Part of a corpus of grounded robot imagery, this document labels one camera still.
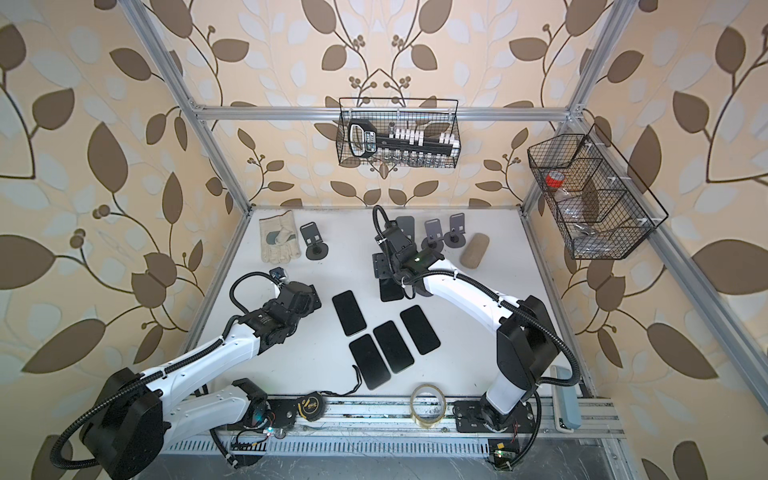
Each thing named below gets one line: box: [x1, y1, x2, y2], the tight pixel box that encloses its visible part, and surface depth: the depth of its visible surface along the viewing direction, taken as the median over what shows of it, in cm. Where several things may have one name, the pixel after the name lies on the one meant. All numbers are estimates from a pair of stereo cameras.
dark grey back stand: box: [300, 222, 329, 260], surface depth 105 cm
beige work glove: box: [259, 210, 301, 264], surface depth 113 cm
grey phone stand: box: [421, 218, 444, 252], surface depth 107 cm
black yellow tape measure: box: [297, 391, 327, 422], surface depth 75 cm
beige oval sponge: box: [460, 233, 490, 270], surface depth 110 cm
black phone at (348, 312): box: [332, 290, 367, 336], surface depth 95 cm
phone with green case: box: [373, 321, 414, 374], surface depth 88 cm
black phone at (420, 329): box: [400, 305, 441, 355], surface depth 91 cm
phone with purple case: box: [349, 334, 391, 390], surface depth 86 cm
